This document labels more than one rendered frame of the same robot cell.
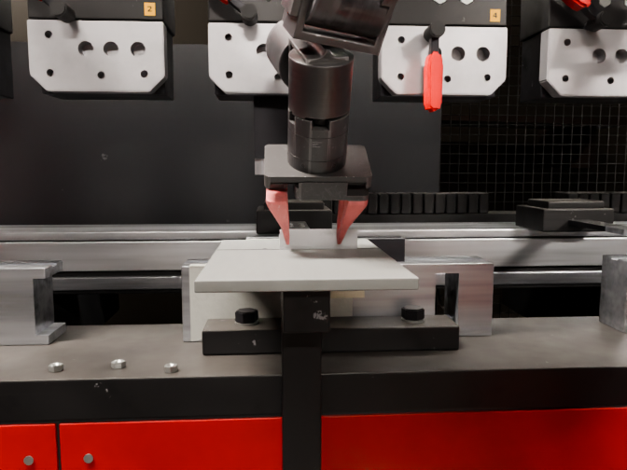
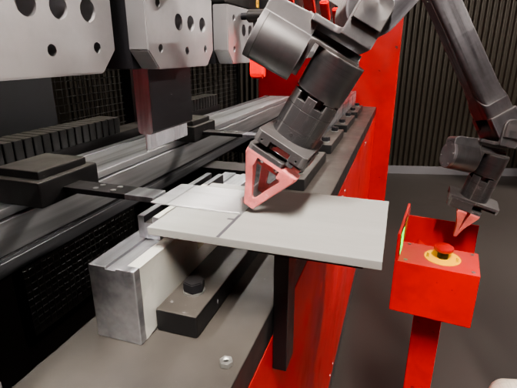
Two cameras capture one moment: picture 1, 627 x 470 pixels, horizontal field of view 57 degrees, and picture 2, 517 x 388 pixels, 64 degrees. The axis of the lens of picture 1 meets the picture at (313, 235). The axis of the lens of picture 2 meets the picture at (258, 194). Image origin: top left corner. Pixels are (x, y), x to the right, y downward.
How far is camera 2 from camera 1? 0.64 m
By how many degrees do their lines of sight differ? 67
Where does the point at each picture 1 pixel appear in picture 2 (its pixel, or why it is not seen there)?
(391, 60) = (231, 35)
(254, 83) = (175, 58)
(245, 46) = (168, 15)
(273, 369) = (260, 309)
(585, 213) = (207, 125)
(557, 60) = not seen: hidden behind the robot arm
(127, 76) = (81, 52)
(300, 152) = (316, 134)
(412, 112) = not seen: hidden behind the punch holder
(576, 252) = (193, 150)
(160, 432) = not seen: outside the picture
